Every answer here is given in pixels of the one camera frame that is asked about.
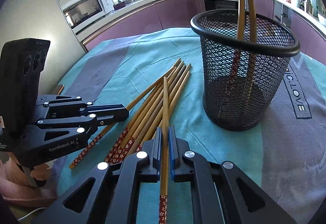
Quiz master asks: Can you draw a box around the person's left hand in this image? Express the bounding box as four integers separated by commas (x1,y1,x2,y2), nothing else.
1,152,57,207

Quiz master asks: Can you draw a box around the white microwave oven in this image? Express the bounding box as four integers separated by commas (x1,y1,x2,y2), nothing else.
62,0,114,34

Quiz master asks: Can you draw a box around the mint green appliance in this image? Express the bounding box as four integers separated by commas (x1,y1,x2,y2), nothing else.
310,0,324,18

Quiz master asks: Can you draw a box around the black mesh utensil cup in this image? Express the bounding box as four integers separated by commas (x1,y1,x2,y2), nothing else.
191,9,300,131

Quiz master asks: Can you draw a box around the teal and purple tablecloth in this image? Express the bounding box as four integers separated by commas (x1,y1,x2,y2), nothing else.
60,28,325,223

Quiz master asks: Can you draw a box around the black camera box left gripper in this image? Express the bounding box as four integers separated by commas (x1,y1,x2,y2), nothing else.
1,38,50,152

